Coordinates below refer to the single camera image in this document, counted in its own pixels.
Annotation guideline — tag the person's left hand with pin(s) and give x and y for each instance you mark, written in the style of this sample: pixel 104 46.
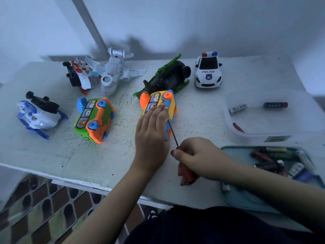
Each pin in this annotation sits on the person's left hand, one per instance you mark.
pixel 151 142

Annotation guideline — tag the person's right hand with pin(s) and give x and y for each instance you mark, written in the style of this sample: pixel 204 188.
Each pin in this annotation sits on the person's right hand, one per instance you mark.
pixel 205 159

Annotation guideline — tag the red screwdriver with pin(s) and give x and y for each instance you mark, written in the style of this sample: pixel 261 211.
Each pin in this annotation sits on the red screwdriver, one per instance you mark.
pixel 189 176

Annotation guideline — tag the yellow orange toy car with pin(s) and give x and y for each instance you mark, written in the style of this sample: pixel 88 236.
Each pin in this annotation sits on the yellow orange toy car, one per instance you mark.
pixel 170 101

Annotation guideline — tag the teal container lid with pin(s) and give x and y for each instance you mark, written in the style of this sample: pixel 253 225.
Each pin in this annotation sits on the teal container lid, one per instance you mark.
pixel 238 198

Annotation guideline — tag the white orange battery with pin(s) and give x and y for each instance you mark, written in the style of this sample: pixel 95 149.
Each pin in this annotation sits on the white orange battery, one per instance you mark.
pixel 237 108

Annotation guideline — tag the green orange toy car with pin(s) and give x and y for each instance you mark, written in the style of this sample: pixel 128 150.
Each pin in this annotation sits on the green orange toy car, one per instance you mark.
pixel 94 122

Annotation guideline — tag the dark green toy helicopter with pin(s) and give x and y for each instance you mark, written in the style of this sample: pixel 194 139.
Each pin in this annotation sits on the dark green toy helicopter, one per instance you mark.
pixel 167 78

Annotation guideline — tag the pile of batteries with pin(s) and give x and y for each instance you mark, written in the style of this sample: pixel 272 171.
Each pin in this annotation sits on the pile of batteries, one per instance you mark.
pixel 277 160

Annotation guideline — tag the white toy airplane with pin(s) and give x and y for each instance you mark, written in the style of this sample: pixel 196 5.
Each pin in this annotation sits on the white toy airplane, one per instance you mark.
pixel 112 71

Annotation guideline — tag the black white toy car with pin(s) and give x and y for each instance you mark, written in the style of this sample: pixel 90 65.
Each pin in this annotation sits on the black white toy car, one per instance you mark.
pixel 208 73

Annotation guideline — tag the black red battery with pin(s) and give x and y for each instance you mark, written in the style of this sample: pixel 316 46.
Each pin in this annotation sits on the black red battery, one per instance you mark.
pixel 275 105

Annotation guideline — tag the clear plastic container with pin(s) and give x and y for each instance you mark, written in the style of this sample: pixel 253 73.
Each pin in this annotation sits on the clear plastic container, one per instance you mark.
pixel 289 122

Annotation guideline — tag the red white toy vehicle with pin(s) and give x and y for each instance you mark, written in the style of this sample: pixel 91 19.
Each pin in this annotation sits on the red white toy vehicle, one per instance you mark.
pixel 78 76

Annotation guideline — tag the white blue toy vehicle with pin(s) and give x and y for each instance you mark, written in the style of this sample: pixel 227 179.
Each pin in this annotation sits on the white blue toy vehicle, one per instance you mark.
pixel 40 117

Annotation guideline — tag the person's left forearm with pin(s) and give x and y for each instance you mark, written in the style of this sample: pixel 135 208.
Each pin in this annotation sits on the person's left forearm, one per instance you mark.
pixel 111 211

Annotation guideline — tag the person's right forearm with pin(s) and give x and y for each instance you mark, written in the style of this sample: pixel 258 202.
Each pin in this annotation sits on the person's right forearm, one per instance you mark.
pixel 282 193

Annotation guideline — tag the person's dark trousers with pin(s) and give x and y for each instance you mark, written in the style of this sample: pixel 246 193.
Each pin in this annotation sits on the person's dark trousers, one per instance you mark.
pixel 213 228

